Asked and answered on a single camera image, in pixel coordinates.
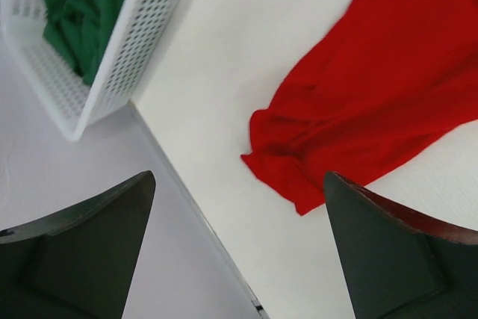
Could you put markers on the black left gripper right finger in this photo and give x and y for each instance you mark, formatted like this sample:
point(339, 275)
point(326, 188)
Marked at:
point(399, 262)

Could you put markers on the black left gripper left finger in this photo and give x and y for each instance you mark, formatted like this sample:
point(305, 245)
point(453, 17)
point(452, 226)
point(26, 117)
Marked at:
point(77, 262)

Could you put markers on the red t shirt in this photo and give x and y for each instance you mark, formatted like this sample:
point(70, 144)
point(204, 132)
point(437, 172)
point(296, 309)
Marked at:
point(390, 78)

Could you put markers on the white plastic basket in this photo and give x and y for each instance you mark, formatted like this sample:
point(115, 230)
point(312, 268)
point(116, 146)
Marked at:
point(72, 105)

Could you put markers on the green t shirt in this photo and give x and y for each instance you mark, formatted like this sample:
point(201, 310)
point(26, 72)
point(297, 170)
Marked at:
point(79, 31)

